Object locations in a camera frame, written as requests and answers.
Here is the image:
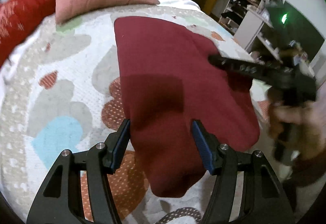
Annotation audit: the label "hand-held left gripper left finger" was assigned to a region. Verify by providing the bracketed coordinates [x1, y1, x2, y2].
[26, 119, 131, 224]

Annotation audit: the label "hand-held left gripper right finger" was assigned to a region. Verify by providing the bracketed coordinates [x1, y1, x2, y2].
[192, 120, 296, 224]

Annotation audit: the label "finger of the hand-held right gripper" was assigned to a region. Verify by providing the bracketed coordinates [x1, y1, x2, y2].
[208, 54, 281, 84]

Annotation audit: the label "maroon pants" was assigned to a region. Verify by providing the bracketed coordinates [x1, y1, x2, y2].
[114, 16, 261, 198]

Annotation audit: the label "person's right hand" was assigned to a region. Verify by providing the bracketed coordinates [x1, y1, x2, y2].
[267, 102, 326, 161]

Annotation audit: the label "white open shelf unit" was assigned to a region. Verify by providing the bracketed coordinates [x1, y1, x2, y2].
[234, 7, 316, 79]

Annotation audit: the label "dark green board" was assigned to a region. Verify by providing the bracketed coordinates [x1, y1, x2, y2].
[280, 1, 325, 61]

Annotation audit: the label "white shoe rack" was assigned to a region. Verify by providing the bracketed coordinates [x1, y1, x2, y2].
[219, 0, 267, 34]

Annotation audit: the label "heart patchwork quilt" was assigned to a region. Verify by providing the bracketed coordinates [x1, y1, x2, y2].
[0, 3, 270, 224]

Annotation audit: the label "red pillow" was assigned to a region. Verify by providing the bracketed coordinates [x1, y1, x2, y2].
[0, 0, 56, 66]

